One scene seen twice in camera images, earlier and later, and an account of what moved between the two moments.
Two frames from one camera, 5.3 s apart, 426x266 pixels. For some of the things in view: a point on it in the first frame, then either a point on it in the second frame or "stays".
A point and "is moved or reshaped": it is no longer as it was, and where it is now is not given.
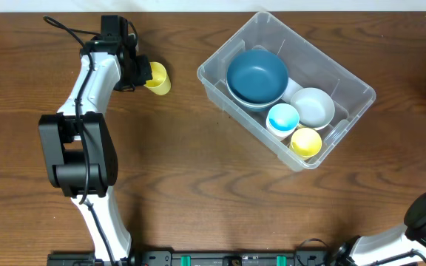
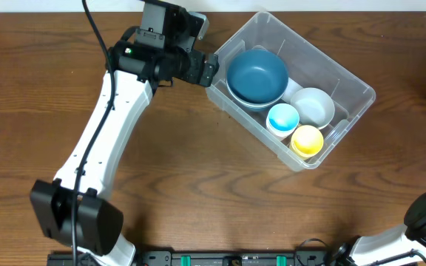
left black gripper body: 143,72 → 208,70
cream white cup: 277,132 stays
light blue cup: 282,120 stays
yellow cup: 305,142 stays
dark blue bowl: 257,76 stays
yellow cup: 160,83 is moved or reshaped
